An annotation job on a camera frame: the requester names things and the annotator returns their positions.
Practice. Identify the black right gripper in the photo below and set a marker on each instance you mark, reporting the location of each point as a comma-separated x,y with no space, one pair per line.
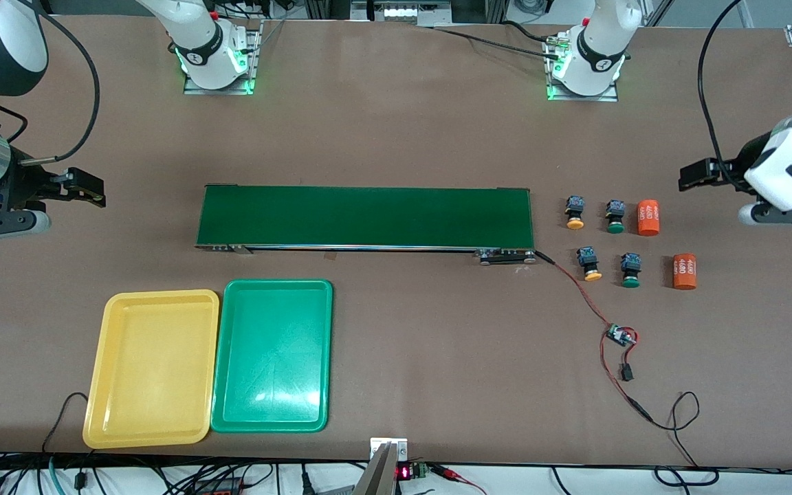
27,184

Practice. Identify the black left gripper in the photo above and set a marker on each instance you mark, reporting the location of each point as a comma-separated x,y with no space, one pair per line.
742,163

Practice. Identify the orange cylinder white print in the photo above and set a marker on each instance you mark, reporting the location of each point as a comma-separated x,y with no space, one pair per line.
685,271
648,217

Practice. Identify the green mushroom push button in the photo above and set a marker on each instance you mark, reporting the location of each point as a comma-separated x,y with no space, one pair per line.
631,278
615,225

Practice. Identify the yellow mushroom push button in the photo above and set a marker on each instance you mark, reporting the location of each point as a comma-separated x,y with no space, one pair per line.
575,221
588,261

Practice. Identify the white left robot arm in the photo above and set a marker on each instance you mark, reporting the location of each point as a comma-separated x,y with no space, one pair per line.
592,79

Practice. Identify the small controller circuit board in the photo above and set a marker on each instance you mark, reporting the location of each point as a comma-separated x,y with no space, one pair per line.
619,335

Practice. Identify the yellow plastic tray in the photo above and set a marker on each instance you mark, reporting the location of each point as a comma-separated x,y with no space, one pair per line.
152,371

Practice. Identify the green plastic tray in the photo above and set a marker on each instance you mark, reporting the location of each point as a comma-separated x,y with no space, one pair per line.
272,357

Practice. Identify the green conveyor belt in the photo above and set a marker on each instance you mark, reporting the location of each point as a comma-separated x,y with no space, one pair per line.
368,216

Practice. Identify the lit electronic device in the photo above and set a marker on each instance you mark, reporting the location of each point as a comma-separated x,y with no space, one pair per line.
403,12

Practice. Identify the red clip lead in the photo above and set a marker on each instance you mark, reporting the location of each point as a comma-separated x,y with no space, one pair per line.
451,473

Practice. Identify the red digit display module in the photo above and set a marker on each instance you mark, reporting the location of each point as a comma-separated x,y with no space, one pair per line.
404,472

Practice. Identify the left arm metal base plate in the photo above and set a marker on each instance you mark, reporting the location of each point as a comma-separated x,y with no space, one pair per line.
602,98

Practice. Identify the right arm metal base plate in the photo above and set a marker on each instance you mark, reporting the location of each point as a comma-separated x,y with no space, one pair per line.
217,91

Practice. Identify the silver camera mount bracket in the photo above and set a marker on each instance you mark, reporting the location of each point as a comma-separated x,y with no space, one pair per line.
379,474

